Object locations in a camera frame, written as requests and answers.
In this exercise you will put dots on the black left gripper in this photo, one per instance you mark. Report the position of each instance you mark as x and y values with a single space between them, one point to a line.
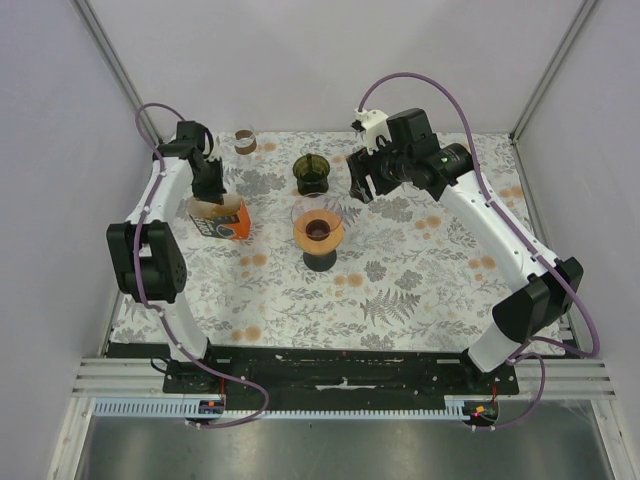
215 194

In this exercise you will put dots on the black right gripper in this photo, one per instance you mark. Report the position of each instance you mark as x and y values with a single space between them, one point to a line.
361 165

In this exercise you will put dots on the clear glass dripper cone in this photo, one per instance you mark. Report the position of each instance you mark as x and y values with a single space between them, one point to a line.
313 206

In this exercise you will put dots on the dark green glass jar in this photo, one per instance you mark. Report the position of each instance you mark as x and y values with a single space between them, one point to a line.
311 172

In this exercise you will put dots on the round bamboo dripper holder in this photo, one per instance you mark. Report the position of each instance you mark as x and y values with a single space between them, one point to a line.
338 237

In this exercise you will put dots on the brown tape roll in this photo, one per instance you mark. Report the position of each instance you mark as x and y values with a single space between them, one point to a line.
245 141

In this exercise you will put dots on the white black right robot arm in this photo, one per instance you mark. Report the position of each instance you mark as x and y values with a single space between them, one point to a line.
402 148

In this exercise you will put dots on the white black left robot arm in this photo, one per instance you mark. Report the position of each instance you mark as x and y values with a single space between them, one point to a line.
147 261

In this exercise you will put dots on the brown paper coffee filters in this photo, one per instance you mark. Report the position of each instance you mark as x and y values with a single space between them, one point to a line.
208 210

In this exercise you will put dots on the orange coffee filter box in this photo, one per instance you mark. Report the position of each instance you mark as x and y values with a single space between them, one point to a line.
235 227

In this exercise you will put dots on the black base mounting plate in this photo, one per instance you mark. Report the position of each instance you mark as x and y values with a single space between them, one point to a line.
288 374

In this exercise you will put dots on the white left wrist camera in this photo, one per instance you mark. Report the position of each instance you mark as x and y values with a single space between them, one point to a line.
215 150

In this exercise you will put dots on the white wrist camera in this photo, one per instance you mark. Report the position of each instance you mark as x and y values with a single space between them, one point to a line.
372 126
215 150

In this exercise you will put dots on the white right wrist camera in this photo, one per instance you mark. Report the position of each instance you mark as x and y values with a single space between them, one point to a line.
372 126

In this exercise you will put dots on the white slotted cable duct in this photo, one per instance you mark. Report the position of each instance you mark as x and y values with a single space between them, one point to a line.
213 408

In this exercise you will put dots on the aluminium front rail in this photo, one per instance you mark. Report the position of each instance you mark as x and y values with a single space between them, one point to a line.
566 379

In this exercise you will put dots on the right aluminium frame post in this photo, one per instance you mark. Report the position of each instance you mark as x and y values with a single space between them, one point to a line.
560 54

